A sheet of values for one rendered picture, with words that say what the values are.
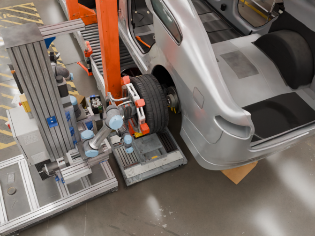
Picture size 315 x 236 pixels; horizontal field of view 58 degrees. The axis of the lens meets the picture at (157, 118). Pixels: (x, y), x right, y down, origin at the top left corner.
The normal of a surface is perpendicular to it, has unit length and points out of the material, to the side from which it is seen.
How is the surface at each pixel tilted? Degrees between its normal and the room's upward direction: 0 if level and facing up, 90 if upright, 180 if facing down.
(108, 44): 90
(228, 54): 6
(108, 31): 90
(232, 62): 2
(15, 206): 0
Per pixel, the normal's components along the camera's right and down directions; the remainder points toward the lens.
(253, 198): 0.06, -0.65
